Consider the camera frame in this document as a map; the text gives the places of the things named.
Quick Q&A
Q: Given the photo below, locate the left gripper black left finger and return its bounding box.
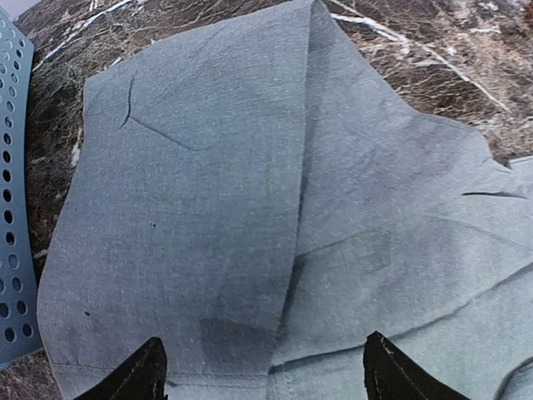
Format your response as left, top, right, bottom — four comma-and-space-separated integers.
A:
75, 337, 167, 400

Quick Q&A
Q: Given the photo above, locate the grey long sleeve shirt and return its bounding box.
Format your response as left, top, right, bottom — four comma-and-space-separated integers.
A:
37, 1, 532, 399

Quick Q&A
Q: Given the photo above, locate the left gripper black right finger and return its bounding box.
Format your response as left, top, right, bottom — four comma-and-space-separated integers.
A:
363, 332, 468, 400

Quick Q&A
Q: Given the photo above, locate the light blue plastic basket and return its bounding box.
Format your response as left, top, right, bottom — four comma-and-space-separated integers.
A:
0, 13, 42, 369

